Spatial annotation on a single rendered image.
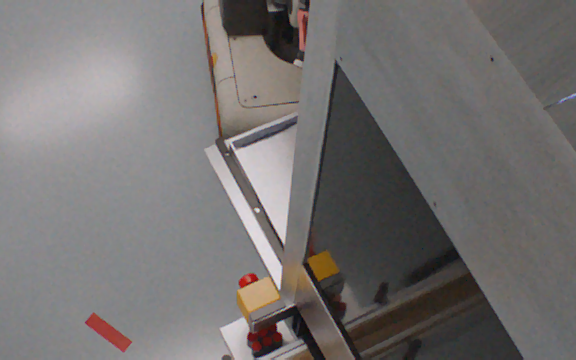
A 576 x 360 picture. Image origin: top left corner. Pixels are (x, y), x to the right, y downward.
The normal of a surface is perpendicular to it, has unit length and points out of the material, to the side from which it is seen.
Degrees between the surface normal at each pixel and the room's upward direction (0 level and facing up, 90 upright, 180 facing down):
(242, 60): 0
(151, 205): 0
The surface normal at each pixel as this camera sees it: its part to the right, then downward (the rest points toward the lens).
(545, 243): -0.89, 0.38
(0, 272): 0.05, -0.48
